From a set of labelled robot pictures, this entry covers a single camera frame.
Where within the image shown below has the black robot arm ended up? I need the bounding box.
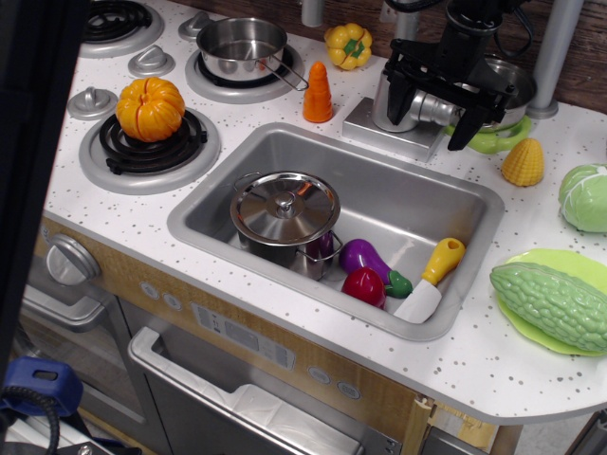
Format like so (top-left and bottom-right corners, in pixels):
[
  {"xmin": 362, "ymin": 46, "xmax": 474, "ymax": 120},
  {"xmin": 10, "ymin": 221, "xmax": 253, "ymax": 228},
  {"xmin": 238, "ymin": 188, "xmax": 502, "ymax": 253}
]
[{"xmin": 384, "ymin": 1, "xmax": 522, "ymax": 151}]

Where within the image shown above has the light green trivet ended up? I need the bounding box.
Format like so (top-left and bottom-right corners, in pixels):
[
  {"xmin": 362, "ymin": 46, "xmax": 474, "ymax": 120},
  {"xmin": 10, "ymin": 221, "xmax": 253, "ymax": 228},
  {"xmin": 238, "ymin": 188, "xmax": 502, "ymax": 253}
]
[{"xmin": 468, "ymin": 115, "xmax": 532, "ymax": 155}]

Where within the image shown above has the dark foreground post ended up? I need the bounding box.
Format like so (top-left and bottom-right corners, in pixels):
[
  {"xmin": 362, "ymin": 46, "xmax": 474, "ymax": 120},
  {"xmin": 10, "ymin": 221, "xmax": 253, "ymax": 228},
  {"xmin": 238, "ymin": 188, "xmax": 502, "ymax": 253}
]
[{"xmin": 1, "ymin": 1, "xmax": 90, "ymax": 365}]

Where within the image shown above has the orange toy pumpkin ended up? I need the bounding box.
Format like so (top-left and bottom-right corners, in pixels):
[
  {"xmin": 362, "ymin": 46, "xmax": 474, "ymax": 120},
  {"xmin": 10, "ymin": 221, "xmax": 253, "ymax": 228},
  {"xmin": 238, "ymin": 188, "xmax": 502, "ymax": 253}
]
[{"xmin": 115, "ymin": 77, "xmax": 186, "ymax": 143}]

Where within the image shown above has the yellow handled toy knife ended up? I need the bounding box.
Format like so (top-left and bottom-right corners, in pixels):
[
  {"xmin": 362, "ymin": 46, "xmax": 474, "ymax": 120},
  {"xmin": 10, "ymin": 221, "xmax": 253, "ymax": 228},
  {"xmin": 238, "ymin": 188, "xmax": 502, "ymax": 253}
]
[{"xmin": 393, "ymin": 238, "xmax": 466, "ymax": 324}]

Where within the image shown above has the purple toy eggplant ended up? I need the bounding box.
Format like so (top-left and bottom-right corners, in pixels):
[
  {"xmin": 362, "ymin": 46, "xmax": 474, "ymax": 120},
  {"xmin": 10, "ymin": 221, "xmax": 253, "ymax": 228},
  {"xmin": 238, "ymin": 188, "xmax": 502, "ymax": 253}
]
[{"xmin": 339, "ymin": 239, "xmax": 413, "ymax": 299}]

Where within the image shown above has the yellow toy bell pepper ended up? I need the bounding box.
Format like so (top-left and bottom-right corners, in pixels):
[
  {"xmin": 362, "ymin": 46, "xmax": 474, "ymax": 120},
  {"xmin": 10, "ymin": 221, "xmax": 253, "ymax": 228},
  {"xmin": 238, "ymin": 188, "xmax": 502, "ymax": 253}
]
[{"xmin": 323, "ymin": 23, "xmax": 373, "ymax": 71}]

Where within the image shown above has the green toy cabbage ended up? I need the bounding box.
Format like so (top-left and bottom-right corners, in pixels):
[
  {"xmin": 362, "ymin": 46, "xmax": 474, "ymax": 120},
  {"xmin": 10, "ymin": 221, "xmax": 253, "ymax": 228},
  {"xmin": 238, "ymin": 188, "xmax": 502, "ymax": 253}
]
[{"xmin": 559, "ymin": 164, "xmax": 606, "ymax": 233}]

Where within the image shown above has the silver oven door handle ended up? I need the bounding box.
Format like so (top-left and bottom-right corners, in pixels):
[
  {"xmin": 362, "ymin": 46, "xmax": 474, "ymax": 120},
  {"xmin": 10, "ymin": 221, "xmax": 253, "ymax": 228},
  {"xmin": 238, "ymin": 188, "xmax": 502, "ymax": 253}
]
[{"xmin": 23, "ymin": 284, "xmax": 116, "ymax": 334}]

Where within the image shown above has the steel pot with lid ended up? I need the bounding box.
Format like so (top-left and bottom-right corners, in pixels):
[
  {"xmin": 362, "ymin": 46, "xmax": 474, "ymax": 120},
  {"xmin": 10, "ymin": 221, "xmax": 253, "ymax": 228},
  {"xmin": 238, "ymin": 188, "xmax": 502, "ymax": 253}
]
[{"xmin": 230, "ymin": 171, "xmax": 343, "ymax": 281}]

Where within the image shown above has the steel pan behind faucet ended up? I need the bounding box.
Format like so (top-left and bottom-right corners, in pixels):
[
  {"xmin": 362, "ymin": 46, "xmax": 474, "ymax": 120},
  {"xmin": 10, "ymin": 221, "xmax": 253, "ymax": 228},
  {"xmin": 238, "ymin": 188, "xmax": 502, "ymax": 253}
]
[{"xmin": 452, "ymin": 55, "xmax": 538, "ymax": 133}]

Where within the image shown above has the silver sink basin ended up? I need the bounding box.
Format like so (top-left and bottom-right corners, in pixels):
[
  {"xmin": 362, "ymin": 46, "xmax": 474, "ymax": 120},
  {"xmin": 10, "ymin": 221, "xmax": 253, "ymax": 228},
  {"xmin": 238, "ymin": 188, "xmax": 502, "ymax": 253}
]
[{"xmin": 166, "ymin": 121, "xmax": 506, "ymax": 343}]

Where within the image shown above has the front black stove burner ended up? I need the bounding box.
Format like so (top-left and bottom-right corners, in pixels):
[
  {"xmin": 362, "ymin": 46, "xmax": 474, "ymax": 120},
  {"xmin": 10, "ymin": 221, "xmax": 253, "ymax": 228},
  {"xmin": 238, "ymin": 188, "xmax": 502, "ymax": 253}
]
[{"xmin": 79, "ymin": 110, "xmax": 220, "ymax": 195}]

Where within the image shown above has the grey support pole left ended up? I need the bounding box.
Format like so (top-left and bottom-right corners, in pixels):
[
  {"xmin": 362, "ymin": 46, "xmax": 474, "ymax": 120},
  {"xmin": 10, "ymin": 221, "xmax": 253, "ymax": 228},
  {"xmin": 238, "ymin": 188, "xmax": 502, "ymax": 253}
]
[{"xmin": 301, "ymin": 0, "xmax": 325, "ymax": 27}]

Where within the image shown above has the silver stove knob front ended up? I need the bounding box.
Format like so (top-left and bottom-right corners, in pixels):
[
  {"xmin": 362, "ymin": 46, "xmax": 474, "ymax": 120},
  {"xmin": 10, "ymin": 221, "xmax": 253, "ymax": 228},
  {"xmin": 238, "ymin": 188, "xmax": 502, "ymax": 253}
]
[{"xmin": 67, "ymin": 86, "xmax": 118, "ymax": 120}]

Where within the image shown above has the silver oven dial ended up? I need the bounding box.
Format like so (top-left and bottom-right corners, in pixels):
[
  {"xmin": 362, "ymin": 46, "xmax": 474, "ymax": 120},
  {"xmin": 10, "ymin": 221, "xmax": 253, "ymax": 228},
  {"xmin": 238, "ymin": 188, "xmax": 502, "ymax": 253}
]
[{"xmin": 46, "ymin": 234, "xmax": 101, "ymax": 286}]

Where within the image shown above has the red toy tomato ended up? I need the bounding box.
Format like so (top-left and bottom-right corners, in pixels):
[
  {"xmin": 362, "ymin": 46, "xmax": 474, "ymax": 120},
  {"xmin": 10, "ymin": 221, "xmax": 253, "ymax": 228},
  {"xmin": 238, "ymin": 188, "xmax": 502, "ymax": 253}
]
[{"xmin": 341, "ymin": 267, "xmax": 387, "ymax": 309}]

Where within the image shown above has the yellow toy corn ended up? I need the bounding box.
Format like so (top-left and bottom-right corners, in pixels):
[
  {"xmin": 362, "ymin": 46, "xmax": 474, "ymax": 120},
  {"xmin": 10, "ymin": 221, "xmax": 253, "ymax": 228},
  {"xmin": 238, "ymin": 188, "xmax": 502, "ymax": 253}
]
[{"xmin": 501, "ymin": 138, "xmax": 544, "ymax": 187}]

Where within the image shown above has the silver dishwasher door handle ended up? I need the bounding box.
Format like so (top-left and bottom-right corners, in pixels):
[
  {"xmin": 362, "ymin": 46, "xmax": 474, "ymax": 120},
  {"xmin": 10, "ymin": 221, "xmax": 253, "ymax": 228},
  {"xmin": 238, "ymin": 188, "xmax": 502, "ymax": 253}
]
[{"xmin": 128, "ymin": 327, "xmax": 402, "ymax": 454}]

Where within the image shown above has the green toy bitter gourd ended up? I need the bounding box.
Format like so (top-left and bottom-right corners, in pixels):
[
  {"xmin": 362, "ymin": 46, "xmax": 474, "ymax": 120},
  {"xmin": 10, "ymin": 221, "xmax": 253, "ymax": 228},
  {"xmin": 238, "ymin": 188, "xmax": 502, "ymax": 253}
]
[{"xmin": 489, "ymin": 262, "xmax": 606, "ymax": 353}]

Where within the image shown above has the light green plate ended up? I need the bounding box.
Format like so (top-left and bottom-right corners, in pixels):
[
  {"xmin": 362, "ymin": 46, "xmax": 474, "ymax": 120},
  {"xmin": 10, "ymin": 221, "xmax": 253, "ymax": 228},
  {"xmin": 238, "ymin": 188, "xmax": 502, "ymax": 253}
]
[{"xmin": 495, "ymin": 248, "xmax": 606, "ymax": 356}]

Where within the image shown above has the orange toy carrot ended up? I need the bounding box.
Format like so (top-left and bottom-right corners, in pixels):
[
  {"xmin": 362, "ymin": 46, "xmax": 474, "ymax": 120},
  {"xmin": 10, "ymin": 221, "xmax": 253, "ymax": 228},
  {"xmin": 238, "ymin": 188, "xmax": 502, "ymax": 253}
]
[{"xmin": 303, "ymin": 62, "xmax": 333, "ymax": 123}]

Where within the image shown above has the back right stove burner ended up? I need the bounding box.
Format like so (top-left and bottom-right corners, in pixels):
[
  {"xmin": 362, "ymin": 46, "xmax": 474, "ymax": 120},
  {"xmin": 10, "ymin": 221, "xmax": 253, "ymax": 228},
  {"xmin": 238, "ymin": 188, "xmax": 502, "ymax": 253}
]
[{"xmin": 185, "ymin": 45, "xmax": 308, "ymax": 104}]

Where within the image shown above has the silver stove knob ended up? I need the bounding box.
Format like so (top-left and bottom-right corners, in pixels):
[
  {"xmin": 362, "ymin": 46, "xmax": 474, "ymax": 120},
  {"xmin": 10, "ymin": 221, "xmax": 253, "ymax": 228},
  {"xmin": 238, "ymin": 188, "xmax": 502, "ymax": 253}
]
[
  {"xmin": 67, "ymin": 86, "xmax": 118, "ymax": 120},
  {"xmin": 177, "ymin": 11, "xmax": 212, "ymax": 41},
  {"xmin": 128, "ymin": 45, "xmax": 175, "ymax": 78}
]

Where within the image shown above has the silver faucet lever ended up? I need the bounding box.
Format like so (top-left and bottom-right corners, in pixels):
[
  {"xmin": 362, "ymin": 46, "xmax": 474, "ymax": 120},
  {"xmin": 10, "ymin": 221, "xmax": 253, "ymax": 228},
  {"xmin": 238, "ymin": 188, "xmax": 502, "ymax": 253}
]
[{"xmin": 409, "ymin": 90, "xmax": 461, "ymax": 126}]

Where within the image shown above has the silver toy faucet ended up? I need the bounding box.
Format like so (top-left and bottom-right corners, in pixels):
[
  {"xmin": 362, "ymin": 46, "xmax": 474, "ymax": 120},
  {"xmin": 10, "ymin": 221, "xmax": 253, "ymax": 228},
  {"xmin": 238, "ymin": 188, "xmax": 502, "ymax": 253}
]
[{"xmin": 341, "ymin": 0, "xmax": 464, "ymax": 164}]

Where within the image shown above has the silver stove knob middle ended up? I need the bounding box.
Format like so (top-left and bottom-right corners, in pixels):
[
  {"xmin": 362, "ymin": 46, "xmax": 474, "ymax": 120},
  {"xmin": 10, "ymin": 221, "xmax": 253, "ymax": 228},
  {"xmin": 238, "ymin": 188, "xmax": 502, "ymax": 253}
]
[{"xmin": 128, "ymin": 45, "xmax": 175, "ymax": 78}]

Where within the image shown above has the back left stove burner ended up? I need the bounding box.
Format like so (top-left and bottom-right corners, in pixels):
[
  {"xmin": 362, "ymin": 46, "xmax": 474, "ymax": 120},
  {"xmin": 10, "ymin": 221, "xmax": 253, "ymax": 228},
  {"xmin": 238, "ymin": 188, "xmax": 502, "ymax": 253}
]
[{"xmin": 80, "ymin": 1, "xmax": 164, "ymax": 59}]

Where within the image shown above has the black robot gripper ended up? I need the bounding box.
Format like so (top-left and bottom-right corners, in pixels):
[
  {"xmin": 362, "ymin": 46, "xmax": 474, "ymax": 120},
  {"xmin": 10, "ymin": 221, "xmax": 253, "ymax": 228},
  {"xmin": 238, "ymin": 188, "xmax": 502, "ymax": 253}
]
[{"xmin": 386, "ymin": 39, "xmax": 517, "ymax": 151}]

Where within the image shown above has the grey support pole right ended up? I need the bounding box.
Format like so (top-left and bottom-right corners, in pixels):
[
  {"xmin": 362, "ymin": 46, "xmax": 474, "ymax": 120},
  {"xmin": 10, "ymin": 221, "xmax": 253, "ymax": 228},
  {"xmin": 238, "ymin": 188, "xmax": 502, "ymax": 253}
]
[{"xmin": 526, "ymin": 0, "xmax": 584, "ymax": 119}]

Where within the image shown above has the blue clamp with cable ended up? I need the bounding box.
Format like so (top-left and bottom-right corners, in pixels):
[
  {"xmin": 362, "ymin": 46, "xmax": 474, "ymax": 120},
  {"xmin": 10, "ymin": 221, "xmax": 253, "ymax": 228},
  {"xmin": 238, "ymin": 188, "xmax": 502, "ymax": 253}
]
[{"xmin": 1, "ymin": 356, "xmax": 83, "ymax": 454}]

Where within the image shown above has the grey support pole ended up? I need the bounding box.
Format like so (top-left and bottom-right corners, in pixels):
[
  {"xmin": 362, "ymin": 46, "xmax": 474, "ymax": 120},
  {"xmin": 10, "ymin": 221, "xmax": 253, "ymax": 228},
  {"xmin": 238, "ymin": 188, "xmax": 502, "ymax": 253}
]
[
  {"xmin": 301, "ymin": 0, "xmax": 325, "ymax": 27},
  {"xmin": 526, "ymin": 0, "xmax": 584, "ymax": 119}
]

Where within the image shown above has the silver stove knob back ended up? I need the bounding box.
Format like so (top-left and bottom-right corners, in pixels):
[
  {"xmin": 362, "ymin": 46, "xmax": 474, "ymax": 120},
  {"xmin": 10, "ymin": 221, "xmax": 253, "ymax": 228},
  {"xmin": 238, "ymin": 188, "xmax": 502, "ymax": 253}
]
[{"xmin": 177, "ymin": 11, "xmax": 212, "ymax": 41}]

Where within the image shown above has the small steel saucepan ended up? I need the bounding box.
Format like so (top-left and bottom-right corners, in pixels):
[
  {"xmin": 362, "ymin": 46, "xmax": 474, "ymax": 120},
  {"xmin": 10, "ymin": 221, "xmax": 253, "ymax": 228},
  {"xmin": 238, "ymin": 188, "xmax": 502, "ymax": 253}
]
[{"xmin": 196, "ymin": 17, "xmax": 308, "ymax": 91}]

